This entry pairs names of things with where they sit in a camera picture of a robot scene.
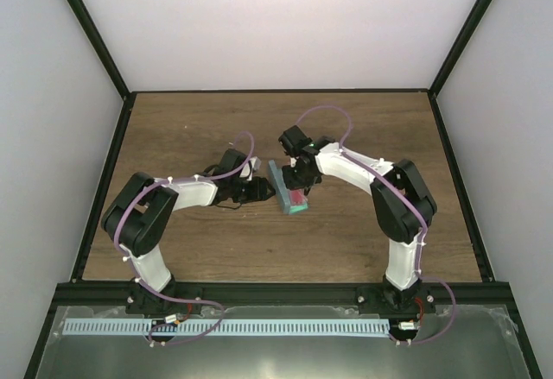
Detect teal glasses case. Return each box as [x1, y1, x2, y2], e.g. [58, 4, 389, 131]
[268, 160, 308, 215]

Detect red transparent sunglasses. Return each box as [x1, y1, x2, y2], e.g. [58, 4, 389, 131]
[289, 189, 308, 207]

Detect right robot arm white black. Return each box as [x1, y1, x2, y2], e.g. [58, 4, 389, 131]
[279, 125, 437, 313]

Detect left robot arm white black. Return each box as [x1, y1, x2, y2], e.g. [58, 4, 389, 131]
[101, 148, 276, 313]

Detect metal front plate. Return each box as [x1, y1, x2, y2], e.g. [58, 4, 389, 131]
[35, 306, 531, 378]

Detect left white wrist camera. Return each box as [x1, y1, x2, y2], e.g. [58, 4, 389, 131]
[240, 156, 262, 180]

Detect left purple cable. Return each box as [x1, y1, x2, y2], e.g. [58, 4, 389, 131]
[112, 131, 226, 349]

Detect purple cable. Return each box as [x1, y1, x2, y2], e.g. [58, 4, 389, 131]
[112, 131, 226, 349]
[298, 104, 457, 347]

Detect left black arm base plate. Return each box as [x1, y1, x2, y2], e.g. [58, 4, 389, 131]
[126, 289, 188, 317]

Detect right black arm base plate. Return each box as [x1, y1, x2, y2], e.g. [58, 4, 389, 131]
[355, 282, 435, 318]

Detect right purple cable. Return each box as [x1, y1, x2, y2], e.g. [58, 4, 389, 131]
[298, 104, 457, 347]

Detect black aluminium frame rail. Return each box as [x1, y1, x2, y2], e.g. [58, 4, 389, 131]
[53, 281, 514, 307]

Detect light blue slotted cable duct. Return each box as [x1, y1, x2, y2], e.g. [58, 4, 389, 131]
[61, 319, 390, 338]

